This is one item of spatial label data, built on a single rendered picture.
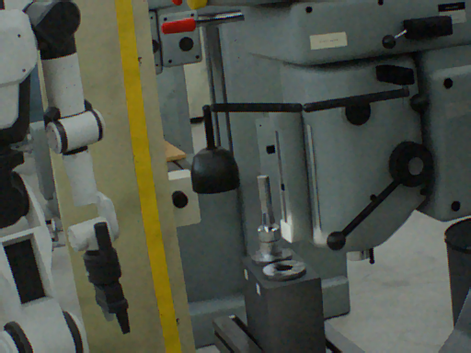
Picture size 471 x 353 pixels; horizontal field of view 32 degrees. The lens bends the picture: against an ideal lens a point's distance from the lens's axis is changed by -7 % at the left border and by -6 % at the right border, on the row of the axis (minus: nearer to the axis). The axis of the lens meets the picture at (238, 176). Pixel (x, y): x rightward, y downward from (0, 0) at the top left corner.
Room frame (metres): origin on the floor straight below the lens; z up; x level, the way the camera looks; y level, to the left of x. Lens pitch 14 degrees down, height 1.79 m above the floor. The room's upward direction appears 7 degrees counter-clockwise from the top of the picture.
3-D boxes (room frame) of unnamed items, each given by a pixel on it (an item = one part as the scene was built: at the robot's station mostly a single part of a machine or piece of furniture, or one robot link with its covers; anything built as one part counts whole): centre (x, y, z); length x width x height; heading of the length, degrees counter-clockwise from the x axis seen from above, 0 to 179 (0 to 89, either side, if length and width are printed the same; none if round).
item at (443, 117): (1.44, -0.38, 1.47); 0.24 x 0.19 x 0.26; 18
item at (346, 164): (1.38, -0.19, 1.47); 0.21 x 0.19 x 0.32; 18
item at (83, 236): (1.98, 0.36, 1.17); 0.11 x 0.11 x 0.11; 32
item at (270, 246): (1.79, -0.05, 1.19); 0.05 x 0.05 x 0.06
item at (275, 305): (1.74, -0.06, 1.06); 0.22 x 0.12 x 0.20; 12
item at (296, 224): (1.35, -0.08, 1.45); 0.04 x 0.04 x 0.21; 18
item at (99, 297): (1.99, 0.36, 1.05); 0.13 x 0.10 x 0.12; 29
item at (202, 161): (1.27, 0.03, 1.49); 0.07 x 0.07 x 0.06
